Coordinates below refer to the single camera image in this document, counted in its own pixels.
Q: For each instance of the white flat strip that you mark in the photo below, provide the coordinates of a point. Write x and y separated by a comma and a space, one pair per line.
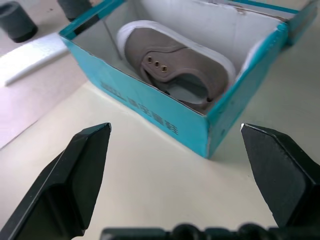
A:
32, 57

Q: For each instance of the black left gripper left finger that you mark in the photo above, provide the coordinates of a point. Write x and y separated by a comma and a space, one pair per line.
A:
62, 185

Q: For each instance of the grey canvas shoe white sole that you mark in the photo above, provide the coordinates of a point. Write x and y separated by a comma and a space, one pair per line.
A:
175, 62

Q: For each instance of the teal cardboard shoebox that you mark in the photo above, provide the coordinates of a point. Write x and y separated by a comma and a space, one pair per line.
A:
160, 110

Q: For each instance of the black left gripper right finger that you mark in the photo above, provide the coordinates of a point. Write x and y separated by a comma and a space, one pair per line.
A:
282, 175

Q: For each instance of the dark grey round foot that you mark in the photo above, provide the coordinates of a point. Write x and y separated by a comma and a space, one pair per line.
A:
15, 21
73, 8

